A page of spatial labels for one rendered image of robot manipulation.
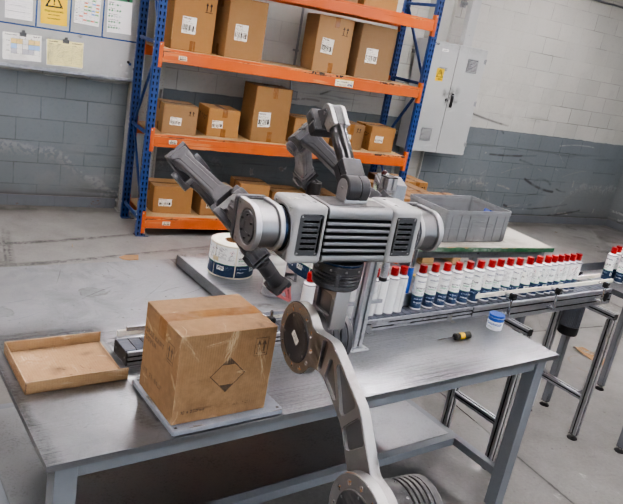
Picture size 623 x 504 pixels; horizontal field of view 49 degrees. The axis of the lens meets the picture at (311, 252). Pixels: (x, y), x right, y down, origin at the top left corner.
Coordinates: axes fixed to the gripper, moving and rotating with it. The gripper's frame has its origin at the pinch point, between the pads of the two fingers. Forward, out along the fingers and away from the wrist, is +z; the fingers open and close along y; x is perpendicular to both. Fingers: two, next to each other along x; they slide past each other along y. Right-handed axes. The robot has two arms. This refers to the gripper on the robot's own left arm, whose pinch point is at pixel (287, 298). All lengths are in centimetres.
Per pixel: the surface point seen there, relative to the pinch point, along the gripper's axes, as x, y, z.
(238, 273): 0.9, 46.7, 8.7
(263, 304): 4.8, 20.8, 10.3
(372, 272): -28.7, -13.8, 7.1
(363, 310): -17.8, -14.3, 17.3
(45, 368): 74, 0, -44
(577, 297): -131, 3, 136
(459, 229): -144, 103, 138
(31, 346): 74, 13, -46
